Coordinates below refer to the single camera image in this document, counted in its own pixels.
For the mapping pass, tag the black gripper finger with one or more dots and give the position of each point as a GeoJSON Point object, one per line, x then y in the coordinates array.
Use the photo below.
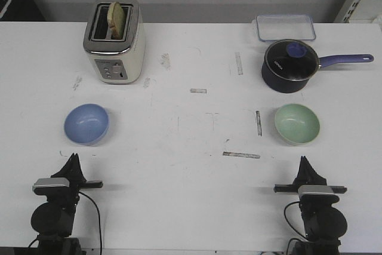
{"type": "Point", "coordinates": [301, 169]}
{"type": "Point", "coordinates": [77, 166]}
{"type": "Point", "coordinates": [67, 168]}
{"type": "Point", "coordinates": [309, 170]}

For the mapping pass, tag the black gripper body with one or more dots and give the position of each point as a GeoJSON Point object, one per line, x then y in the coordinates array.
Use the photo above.
{"type": "Point", "coordinates": [71, 185]}
{"type": "Point", "coordinates": [311, 201]}

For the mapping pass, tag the blue bowl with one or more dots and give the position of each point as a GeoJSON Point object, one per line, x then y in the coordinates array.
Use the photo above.
{"type": "Point", "coordinates": [86, 124]}

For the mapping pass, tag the green bowl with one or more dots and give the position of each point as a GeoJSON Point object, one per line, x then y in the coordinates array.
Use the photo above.
{"type": "Point", "coordinates": [297, 124]}

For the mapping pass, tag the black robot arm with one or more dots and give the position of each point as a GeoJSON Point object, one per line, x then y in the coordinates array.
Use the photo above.
{"type": "Point", "coordinates": [54, 219]}
{"type": "Point", "coordinates": [323, 224]}

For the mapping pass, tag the dark blue saucepan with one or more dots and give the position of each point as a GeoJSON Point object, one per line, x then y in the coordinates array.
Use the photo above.
{"type": "Point", "coordinates": [286, 86]}

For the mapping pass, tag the glass pot lid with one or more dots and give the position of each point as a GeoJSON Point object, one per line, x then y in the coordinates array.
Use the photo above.
{"type": "Point", "coordinates": [291, 60]}

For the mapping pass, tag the cream and chrome toaster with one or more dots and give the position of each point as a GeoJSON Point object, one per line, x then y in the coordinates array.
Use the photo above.
{"type": "Point", "coordinates": [116, 61]}

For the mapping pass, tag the clear plastic food container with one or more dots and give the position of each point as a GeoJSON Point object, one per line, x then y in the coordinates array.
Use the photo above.
{"type": "Point", "coordinates": [274, 27]}

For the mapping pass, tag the slice of toast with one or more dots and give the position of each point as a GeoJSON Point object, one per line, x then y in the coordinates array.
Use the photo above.
{"type": "Point", "coordinates": [116, 20]}

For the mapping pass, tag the black box in corner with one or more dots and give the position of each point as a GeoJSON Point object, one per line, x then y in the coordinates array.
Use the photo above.
{"type": "Point", "coordinates": [20, 10]}

